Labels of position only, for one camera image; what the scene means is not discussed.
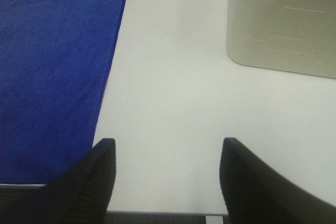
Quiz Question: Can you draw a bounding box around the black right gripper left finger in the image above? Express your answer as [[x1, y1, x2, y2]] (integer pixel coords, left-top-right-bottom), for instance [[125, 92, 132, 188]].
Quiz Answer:
[[1, 138, 116, 223]]

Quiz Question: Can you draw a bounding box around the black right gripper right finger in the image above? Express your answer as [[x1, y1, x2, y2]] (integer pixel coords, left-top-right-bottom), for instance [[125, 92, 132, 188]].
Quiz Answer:
[[219, 137, 335, 223]]

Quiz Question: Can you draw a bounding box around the blue microfibre towel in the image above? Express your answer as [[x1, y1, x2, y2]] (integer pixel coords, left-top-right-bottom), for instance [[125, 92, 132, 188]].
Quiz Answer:
[[1, 0, 125, 184]]

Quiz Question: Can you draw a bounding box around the beige plastic bin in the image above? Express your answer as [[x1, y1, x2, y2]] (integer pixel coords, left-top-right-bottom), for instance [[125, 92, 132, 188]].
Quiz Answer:
[[226, 0, 335, 78]]

